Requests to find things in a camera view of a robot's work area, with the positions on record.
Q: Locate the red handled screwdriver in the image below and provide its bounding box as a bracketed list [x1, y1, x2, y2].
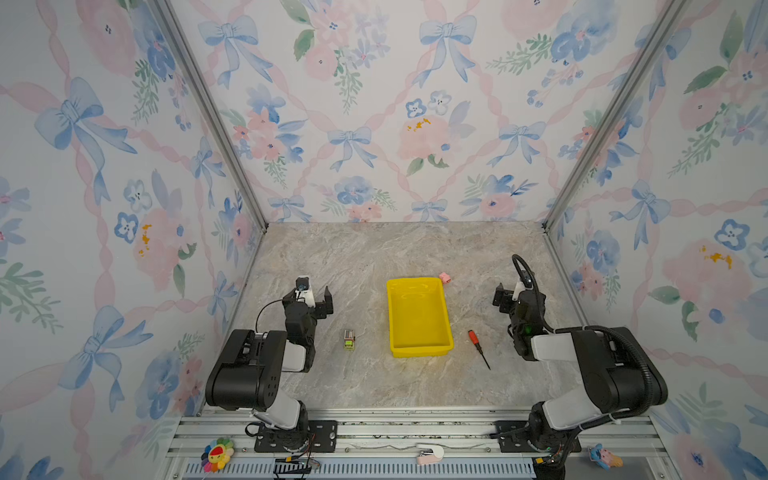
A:
[468, 330, 491, 369]

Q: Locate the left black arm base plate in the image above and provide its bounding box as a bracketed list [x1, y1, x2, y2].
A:
[247, 420, 338, 455]

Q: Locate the right aluminium corner post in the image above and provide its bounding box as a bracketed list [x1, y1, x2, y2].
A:
[542, 0, 689, 234]

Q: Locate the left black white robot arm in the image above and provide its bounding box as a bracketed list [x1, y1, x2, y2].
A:
[205, 276, 338, 455]

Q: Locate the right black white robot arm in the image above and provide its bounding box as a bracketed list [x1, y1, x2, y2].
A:
[491, 283, 668, 462]

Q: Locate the small green grey toy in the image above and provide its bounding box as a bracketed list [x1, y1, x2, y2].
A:
[343, 329, 356, 351]

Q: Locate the aluminium front rail frame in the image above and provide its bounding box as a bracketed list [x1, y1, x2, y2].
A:
[161, 407, 667, 480]

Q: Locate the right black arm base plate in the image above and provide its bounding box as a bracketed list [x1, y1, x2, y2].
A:
[490, 420, 568, 455]

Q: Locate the left aluminium corner post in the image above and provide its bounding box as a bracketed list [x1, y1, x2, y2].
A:
[148, 0, 268, 234]

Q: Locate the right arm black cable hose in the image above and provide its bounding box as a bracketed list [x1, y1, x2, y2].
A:
[511, 254, 669, 415]

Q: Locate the aluminium corner post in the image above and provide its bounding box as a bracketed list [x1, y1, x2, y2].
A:
[542, 0, 689, 234]
[148, 0, 268, 234]

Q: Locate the yellow plastic bin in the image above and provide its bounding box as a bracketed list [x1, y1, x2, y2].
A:
[386, 277, 454, 358]

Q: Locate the rainbow flower plush toy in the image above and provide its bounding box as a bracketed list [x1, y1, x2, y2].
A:
[200, 437, 234, 473]

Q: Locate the blue pink small toy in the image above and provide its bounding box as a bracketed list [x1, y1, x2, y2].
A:
[588, 444, 624, 470]

